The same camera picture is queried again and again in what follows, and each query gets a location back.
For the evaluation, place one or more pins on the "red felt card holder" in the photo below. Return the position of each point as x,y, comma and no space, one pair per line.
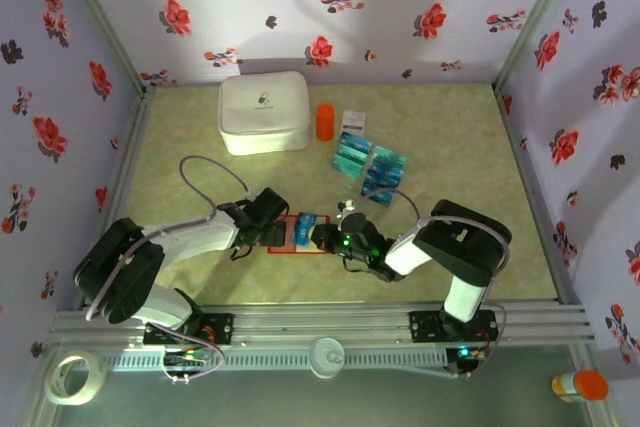
280,249

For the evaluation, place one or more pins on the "teal blister packets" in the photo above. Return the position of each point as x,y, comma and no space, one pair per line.
367,182

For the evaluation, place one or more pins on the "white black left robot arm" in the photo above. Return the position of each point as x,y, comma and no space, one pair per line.
190,239

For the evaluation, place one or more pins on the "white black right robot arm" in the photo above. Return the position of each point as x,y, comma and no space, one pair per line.
465,297

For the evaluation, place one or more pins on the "white zip pouch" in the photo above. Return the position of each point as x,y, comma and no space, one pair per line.
262,112

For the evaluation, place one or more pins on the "orange cylinder container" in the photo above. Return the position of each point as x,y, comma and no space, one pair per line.
325,122

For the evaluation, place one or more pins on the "small white printed box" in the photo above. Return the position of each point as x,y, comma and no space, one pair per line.
353,124

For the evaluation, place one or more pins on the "white round lid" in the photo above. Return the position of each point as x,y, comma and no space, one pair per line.
326,358

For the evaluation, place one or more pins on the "small controller circuit board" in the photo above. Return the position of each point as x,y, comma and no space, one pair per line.
187,357
465,353

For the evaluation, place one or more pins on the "orange capped pill bottle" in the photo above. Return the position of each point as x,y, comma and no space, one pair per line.
590,386

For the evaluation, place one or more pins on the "clear tape roll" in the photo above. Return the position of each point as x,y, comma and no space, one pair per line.
55,387

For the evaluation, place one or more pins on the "long aluminium mounting rail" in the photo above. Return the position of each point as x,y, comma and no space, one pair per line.
325,322

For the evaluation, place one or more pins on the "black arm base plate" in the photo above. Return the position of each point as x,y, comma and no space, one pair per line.
425,327
220,329

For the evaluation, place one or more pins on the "aluminium side rail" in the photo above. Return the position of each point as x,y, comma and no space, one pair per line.
530,187
132,147

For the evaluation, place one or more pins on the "aluminium frame post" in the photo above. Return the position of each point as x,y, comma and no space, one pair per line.
532,17
100,17

